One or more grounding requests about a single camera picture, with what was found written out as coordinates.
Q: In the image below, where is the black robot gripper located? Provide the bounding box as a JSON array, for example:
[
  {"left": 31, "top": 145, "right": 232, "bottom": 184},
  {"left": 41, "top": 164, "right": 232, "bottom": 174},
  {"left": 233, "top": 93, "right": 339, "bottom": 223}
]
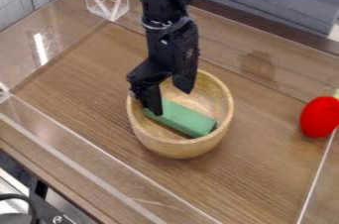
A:
[{"left": 127, "top": 17, "right": 200, "bottom": 116}]

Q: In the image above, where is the green rectangular block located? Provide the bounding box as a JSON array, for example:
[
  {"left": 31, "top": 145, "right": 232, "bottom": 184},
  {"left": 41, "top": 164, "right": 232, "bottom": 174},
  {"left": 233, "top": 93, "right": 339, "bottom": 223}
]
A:
[{"left": 143, "top": 98, "right": 217, "bottom": 139}]

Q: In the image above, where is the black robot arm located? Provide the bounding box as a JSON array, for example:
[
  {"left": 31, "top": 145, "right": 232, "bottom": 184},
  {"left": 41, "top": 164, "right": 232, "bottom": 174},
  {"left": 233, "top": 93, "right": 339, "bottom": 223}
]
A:
[{"left": 127, "top": 0, "right": 200, "bottom": 116}]

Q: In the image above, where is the brown wooden bowl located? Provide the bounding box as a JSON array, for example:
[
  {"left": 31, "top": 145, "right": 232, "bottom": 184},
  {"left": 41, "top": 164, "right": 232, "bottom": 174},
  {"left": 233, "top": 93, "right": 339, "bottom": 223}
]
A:
[{"left": 125, "top": 70, "right": 235, "bottom": 159}]

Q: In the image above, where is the red plush ball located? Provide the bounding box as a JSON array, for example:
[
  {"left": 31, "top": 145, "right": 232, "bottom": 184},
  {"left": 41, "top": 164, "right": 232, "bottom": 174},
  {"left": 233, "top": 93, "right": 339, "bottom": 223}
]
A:
[{"left": 299, "top": 96, "right": 339, "bottom": 138}]

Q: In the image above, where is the clear acrylic corner bracket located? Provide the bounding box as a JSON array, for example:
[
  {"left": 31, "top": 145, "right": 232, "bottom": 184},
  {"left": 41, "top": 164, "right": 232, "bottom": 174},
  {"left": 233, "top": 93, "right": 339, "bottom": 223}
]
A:
[{"left": 84, "top": 0, "right": 129, "bottom": 22}]

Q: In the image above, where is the black table leg bracket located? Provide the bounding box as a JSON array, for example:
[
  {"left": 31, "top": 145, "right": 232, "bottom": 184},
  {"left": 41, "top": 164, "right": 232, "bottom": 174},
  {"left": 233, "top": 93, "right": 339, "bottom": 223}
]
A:
[{"left": 29, "top": 178, "right": 77, "bottom": 224}]

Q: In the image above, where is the black cable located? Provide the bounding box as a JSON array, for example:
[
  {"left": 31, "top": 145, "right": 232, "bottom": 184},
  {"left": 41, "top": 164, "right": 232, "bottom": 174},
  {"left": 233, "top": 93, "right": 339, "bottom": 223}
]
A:
[{"left": 0, "top": 193, "right": 44, "bottom": 224}]

